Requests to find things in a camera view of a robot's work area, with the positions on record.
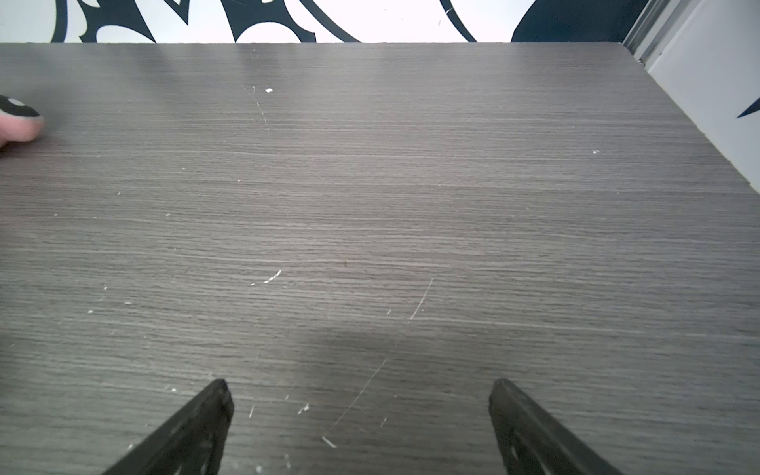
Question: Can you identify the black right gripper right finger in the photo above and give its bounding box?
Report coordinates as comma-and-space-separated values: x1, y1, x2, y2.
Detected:
489, 378, 621, 475

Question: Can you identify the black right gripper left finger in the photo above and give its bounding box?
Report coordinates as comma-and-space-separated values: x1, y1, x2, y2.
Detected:
104, 379, 235, 475

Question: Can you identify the pink striped plush toy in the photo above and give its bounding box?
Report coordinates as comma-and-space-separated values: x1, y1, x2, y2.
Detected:
0, 95, 45, 148

